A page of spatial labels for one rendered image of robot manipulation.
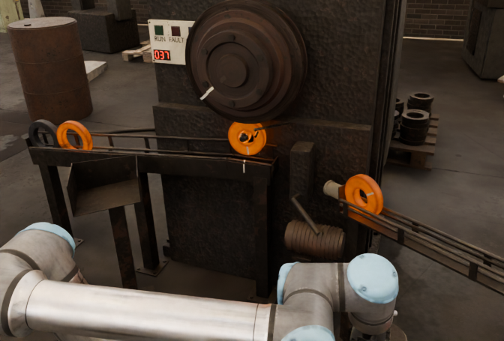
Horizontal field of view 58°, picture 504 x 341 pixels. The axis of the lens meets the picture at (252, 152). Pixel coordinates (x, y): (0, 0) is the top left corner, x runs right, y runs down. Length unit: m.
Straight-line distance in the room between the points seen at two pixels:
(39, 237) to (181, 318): 0.38
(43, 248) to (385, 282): 0.66
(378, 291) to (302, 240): 0.95
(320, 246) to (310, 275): 0.90
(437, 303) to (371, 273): 1.51
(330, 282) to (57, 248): 0.56
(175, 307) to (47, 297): 0.22
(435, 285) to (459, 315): 0.20
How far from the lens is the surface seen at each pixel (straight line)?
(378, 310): 0.92
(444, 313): 2.34
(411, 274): 2.50
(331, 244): 1.77
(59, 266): 1.04
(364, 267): 0.89
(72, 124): 2.33
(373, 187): 1.62
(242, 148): 1.89
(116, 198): 1.94
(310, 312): 0.80
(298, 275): 0.89
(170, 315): 0.81
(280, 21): 1.65
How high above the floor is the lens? 1.56
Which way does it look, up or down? 26 degrees down
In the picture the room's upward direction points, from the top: 1 degrees counter-clockwise
